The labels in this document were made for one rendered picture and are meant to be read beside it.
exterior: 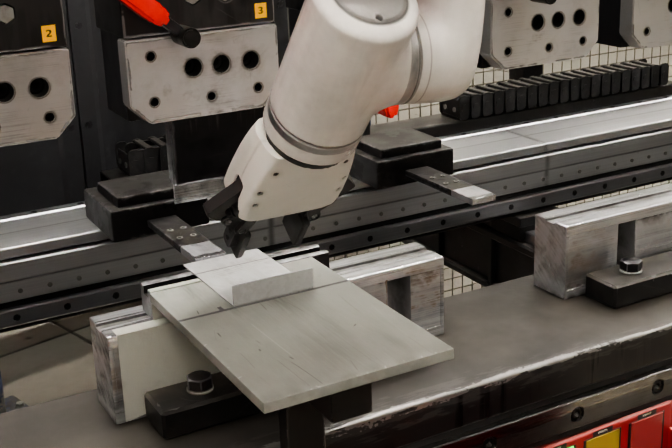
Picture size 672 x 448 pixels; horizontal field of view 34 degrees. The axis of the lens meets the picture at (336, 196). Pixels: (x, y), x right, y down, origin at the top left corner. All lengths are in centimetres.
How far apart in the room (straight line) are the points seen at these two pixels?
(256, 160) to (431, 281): 38
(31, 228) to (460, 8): 69
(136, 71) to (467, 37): 31
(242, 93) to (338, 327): 24
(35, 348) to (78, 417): 230
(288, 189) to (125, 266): 45
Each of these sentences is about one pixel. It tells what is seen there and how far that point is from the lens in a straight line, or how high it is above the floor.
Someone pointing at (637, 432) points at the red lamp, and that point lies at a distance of 120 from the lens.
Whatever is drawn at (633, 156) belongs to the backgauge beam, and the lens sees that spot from 176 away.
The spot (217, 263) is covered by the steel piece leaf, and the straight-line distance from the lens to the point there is 114.
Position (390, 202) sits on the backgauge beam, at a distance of 149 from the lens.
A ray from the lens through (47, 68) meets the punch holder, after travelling 98.
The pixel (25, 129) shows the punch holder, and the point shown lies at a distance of 98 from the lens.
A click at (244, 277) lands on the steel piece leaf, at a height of 100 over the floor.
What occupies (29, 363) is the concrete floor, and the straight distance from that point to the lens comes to 336.
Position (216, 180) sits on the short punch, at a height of 110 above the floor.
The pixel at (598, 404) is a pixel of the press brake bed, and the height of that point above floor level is 80.
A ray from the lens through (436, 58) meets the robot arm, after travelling 85.
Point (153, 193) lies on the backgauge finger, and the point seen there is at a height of 103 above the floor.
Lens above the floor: 141
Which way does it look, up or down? 18 degrees down
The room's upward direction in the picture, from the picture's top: 2 degrees counter-clockwise
